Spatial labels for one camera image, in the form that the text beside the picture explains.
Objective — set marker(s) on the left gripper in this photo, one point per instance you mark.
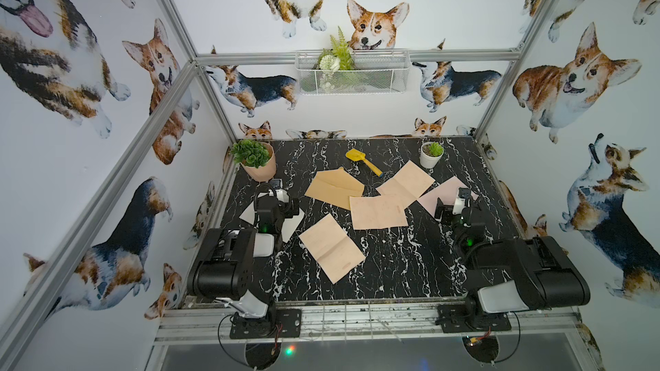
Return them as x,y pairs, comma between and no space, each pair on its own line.
276,203

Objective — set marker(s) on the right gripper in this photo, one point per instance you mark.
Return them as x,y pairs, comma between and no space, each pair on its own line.
448,213

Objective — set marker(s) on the white envelope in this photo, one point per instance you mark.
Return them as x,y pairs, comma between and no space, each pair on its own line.
289,227

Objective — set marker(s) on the pink envelope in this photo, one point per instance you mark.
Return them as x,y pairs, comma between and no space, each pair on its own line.
438,196

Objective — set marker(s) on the brown kraft envelope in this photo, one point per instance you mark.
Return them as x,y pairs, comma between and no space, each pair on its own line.
335,187

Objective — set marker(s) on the cream letter paper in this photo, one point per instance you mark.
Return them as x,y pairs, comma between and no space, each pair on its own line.
407,185
377,212
332,248

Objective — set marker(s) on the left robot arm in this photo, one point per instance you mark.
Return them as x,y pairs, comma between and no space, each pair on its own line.
223,268

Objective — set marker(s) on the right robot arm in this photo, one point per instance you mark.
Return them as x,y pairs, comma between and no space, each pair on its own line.
541,274

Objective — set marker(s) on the green plant in terracotta pot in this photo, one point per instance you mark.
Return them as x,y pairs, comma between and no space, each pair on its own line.
257,159

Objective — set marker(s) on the small plant in white pot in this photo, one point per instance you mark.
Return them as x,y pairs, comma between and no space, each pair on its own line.
430,154

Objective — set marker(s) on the yellow toy shovel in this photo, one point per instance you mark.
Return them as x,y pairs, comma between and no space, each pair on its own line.
359,156

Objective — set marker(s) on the fern and white flower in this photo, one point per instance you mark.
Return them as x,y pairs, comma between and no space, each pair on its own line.
335,65

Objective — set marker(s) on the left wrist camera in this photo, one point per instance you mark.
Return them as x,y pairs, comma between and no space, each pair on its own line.
281,193

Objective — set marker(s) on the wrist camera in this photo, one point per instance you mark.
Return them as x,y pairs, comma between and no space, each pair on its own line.
463,200
281,193

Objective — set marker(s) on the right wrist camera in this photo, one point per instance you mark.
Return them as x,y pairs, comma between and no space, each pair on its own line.
463,200

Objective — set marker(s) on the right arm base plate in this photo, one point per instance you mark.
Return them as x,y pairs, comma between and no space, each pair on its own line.
461,319

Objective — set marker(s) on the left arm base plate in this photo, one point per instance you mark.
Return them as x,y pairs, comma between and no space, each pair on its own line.
284,323

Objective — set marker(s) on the aluminium front rail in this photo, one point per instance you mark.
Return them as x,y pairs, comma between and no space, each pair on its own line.
323,323

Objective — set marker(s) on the white wire basket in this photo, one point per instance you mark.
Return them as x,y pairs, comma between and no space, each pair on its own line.
376,72

